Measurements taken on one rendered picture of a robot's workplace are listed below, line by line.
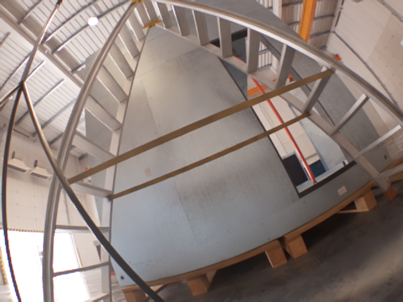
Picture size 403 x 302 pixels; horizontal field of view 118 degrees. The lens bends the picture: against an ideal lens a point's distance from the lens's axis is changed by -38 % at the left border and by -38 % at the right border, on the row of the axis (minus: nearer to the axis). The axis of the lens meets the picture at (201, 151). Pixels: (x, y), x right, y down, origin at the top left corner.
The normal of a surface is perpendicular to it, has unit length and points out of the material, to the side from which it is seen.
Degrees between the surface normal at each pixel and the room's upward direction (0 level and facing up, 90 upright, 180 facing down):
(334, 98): 90
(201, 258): 90
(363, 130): 90
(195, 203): 90
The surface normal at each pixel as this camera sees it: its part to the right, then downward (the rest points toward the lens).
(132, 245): -0.22, -0.31
